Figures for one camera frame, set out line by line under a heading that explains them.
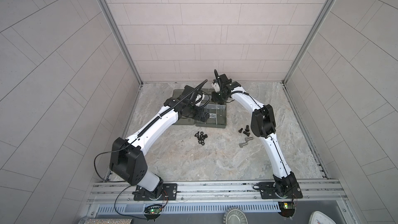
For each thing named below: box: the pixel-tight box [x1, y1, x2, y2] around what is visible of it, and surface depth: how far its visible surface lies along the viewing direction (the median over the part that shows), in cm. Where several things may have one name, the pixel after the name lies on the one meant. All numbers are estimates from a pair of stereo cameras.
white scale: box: [308, 210, 337, 224], surface depth 64 cm
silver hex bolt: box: [238, 136, 254, 148], surface depth 88 cm
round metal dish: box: [222, 207, 249, 224], surface depth 66 cm
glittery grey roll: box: [83, 218, 134, 224], surface depth 62 cm
